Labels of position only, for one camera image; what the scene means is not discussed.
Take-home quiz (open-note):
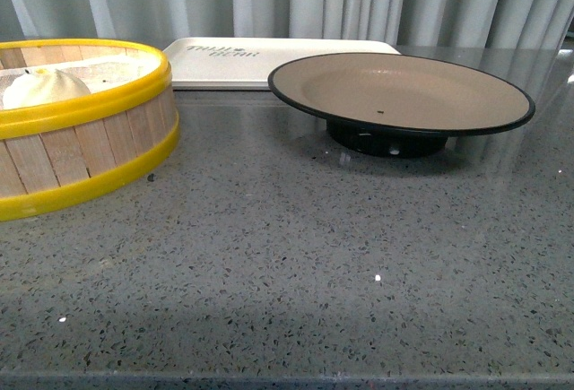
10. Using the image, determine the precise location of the white steamed bun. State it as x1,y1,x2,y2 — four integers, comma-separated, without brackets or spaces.
3,68,91,110

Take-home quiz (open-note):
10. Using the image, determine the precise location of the beige plate black rim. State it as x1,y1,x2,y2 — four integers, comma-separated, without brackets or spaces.
268,53,535,158

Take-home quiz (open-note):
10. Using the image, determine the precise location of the grey pleated curtain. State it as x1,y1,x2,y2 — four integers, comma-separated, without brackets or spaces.
1,0,573,49

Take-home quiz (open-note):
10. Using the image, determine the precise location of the white rectangular serving tray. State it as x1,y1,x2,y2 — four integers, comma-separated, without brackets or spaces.
164,37,397,91

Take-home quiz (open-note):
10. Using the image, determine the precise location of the white steamer liner cloth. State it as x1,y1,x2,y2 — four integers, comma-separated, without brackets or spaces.
1,55,160,108

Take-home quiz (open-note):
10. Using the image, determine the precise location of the yellow rimmed bamboo steamer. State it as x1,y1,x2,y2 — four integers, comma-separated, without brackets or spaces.
1,39,179,221

